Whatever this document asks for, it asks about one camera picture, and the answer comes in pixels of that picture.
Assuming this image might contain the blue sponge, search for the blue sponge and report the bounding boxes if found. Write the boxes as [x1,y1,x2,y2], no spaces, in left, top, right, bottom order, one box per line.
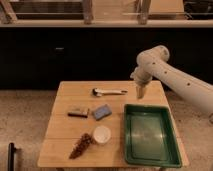
[93,105,112,120]

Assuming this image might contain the green plastic tray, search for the green plastic tray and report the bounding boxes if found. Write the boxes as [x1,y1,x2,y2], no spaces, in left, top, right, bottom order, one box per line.
[124,104,182,168]

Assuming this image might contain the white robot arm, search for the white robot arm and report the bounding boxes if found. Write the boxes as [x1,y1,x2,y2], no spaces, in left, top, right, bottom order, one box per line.
[131,45,213,115]

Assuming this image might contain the black post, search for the black post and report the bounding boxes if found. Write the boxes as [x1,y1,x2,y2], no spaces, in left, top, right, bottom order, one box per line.
[7,143,16,171]

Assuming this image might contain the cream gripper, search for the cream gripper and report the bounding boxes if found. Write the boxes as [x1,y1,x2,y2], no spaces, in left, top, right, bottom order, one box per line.
[130,68,152,99]

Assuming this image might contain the wooden table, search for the wooden table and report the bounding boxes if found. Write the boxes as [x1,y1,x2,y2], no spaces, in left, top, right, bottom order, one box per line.
[37,80,190,169]

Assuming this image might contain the white handled dish brush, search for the white handled dish brush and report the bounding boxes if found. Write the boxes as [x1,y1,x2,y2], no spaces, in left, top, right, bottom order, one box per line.
[92,88,127,97]

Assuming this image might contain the brown wooden block brush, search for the brown wooden block brush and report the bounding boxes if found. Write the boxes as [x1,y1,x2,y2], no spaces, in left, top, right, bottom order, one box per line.
[68,107,89,118]

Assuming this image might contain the brown pine cone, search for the brown pine cone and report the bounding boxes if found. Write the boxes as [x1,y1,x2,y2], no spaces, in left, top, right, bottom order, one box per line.
[69,133,92,159]

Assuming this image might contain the white paper cup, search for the white paper cup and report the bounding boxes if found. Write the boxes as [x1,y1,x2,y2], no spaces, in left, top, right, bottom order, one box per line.
[93,126,111,145]

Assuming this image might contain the dark cabinet counter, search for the dark cabinet counter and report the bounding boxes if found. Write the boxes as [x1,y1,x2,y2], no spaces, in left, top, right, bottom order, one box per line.
[0,24,213,89]

